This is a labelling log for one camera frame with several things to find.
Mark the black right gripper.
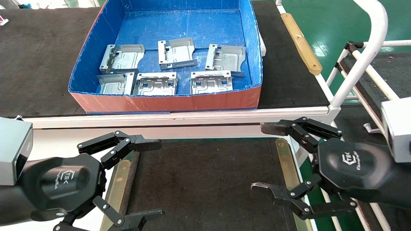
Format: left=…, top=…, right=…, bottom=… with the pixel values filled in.
left=251, top=117, right=411, bottom=220

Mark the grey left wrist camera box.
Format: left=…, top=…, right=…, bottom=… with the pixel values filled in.
left=0, top=117, right=33, bottom=186

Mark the brass table edge strip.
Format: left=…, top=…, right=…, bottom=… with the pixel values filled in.
left=275, top=138, right=314, bottom=231
left=100, top=151, right=140, bottom=231

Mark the white rod cart frame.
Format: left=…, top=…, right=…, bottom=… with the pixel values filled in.
left=326, top=40, right=411, bottom=103

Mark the white bent tube frame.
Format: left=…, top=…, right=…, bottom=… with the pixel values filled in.
left=329, top=0, right=389, bottom=108

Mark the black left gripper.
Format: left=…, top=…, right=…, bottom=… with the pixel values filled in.
left=0, top=130, right=166, bottom=231

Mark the large black workbench mat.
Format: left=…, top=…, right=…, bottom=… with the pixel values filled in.
left=0, top=0, right=330, bottom=118

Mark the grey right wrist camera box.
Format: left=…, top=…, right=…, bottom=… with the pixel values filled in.
left=381, top=96, right=411, bottom=163

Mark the black cart mat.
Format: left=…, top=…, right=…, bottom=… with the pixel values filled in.
left=340, top=53, right=411, bottom=100

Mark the blue corrugated plastic box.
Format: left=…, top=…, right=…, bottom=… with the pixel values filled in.
left=68, top=0, right=263, bottom=114

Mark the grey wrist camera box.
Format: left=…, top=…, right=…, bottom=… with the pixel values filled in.
left=0, top=117, right=33, bottom=186
left=381, top=96, right=411, bottom=163

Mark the wooden edge strip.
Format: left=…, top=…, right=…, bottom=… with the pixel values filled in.
left=281, top=13, right=323, bottom=76

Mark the small black table mat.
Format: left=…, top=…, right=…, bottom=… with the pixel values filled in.
left=127, top=138, right=298, bottom=231

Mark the stamped sheet metal bracket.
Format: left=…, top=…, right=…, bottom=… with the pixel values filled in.
left=132, top=72, right=178, bottom=96
left=190, top=71, right=233, bottom=95
left=157, top=38, right=198, bottom=70
left=205, top=44, right=247, bottom=78
left=96, top=72, right=135, bottom=96
left=99, top=44, right=145, bottom=75

